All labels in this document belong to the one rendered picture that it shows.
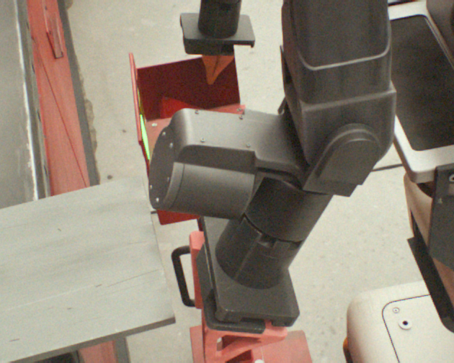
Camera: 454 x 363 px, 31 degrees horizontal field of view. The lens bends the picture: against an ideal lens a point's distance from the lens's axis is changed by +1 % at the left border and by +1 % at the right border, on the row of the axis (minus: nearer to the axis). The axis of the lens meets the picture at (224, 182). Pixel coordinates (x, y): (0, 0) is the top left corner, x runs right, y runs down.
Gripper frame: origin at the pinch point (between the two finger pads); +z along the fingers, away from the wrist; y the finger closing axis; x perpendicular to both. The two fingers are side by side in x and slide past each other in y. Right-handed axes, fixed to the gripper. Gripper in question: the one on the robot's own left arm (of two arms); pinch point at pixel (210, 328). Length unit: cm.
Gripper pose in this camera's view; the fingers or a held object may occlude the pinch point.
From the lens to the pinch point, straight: 69.6
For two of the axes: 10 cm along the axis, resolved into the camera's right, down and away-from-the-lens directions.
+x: 9.3, 1.4, 3.5
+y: 1.5, 7.0, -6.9
